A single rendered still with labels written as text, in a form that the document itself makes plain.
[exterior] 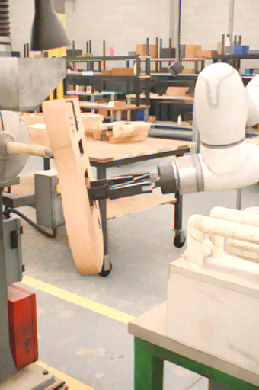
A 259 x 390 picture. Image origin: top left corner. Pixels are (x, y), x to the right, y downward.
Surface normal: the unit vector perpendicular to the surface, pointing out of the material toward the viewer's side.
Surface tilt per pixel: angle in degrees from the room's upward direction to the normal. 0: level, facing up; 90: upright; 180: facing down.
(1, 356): 81
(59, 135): 103
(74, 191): 67
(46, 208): 90
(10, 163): 98
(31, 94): 90
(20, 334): 90
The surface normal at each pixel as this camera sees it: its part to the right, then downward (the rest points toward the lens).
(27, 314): 0.77, 0.15
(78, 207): -0.04, -0.12
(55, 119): 0.00, 0.17
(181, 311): -0.66, 0.18
